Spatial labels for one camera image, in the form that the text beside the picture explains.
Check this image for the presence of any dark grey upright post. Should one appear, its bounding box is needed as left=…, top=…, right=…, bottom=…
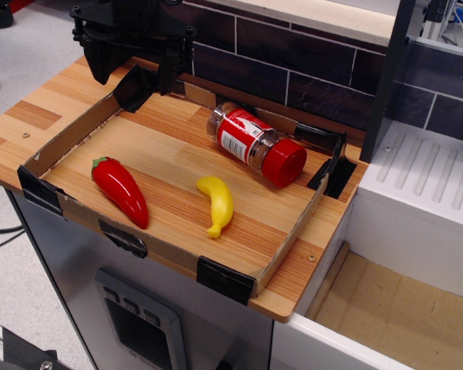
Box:
left=360, top=1, right=415, bottom=163

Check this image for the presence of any white toy sink unit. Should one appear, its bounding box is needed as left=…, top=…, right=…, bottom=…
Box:
left=270, top=123, right=463, bottom=369

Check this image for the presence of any red-lidded spice bottle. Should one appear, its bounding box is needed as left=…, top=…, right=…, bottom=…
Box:
left=206, top=102, right=307, bottom=188

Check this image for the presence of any taped cardboard fence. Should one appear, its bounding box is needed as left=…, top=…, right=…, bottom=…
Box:
left=18, top=66, right=366, bottom=317

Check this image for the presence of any red toy chili pepper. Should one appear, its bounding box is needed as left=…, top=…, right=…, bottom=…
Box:
left=91, top=156, right=149, bottom=229

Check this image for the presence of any yellow toy banana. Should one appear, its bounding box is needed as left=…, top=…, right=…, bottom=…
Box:
left=196, top=177, right=234, bottom=238

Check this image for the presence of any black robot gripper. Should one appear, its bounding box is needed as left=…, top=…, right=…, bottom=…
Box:
left=69, top=1, right=198, bottom=96

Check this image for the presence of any grey toy oven front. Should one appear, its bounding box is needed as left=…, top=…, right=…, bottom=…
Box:
left=96, top=270, right=188, bottom=369

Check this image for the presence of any black floor cable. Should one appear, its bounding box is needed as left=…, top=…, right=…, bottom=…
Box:
left=0, top=225, right=26, bottom=254

